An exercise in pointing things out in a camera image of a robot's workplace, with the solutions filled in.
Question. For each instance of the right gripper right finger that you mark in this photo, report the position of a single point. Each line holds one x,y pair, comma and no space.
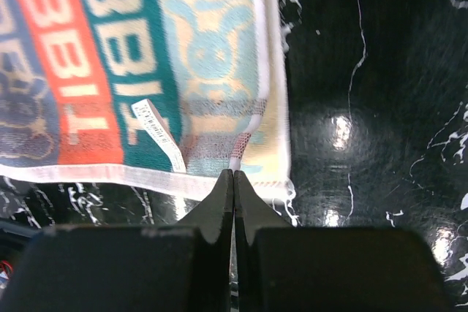
251,214

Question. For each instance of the blue red patterned towel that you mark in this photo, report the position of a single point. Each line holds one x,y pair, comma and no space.
158,94

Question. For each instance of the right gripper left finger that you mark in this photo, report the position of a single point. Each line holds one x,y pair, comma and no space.
212,219

